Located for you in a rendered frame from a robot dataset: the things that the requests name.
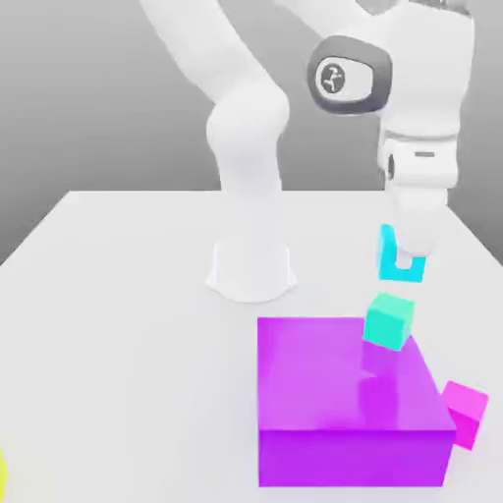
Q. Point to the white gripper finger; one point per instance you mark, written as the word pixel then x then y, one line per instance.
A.
pixel 414 245

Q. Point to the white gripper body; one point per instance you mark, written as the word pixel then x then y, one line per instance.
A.
pixel 426 177

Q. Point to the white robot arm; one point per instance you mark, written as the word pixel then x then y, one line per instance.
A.
pixel 247 157

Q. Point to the small teal cube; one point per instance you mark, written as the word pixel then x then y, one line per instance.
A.
pixel 387 320

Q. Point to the small magenta cube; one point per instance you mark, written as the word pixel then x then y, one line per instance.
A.
pixel 467 408

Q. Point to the small yellow cube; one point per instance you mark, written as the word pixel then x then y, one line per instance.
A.
pixel 2 471

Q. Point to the large purple box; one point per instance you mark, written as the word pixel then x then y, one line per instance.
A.
pixel 346 393

